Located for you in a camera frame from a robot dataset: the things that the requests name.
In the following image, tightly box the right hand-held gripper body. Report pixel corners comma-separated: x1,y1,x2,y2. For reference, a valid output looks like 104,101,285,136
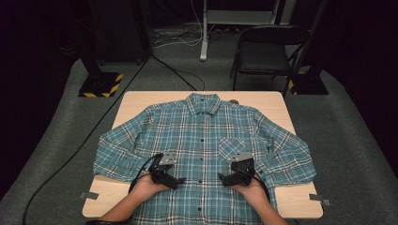
229,152,257,188

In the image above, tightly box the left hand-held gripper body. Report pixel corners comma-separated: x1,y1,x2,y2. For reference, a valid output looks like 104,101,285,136
148,152,177,186

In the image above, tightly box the teal plaid button shirt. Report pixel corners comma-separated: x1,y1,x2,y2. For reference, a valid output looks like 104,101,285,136
93,92,317,225

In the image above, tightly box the person's left hand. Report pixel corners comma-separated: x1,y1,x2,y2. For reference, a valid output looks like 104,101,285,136
132,172,172,202

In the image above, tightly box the person's right hand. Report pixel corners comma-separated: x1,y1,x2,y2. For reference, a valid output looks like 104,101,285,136
229,179,271,211

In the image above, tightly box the black stand with striped base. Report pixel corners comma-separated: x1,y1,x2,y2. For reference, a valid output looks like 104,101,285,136
286,0,330,97
77,46,125,98

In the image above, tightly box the black folding chair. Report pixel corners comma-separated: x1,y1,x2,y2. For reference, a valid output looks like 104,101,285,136
229,24,311,98

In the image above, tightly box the black equipment cabinet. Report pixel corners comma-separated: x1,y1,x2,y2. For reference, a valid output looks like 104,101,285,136
88,0,153,65

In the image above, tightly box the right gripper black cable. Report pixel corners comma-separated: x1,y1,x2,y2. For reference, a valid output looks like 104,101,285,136
253,170,272,204

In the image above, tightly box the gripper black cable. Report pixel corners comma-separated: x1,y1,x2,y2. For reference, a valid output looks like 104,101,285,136
84,154,163,225
253,170,272,204

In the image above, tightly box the grey table edge bracket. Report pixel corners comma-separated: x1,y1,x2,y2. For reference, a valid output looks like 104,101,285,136
308,193,332,206
79,191,100,201

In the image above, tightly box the long black floor cable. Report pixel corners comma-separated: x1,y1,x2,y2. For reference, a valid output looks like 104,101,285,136
22,52,154,225

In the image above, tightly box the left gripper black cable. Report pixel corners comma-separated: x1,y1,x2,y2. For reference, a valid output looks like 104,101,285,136
84,154,163,225

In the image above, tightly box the short black floor cable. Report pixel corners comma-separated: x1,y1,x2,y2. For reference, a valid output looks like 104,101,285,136
151,54,207,92

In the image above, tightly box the white floor cable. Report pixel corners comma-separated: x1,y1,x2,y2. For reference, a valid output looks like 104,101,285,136
153,0,205,50

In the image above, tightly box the white metal stand frame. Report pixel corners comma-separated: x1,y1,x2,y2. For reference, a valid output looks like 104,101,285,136
200,0,299,62

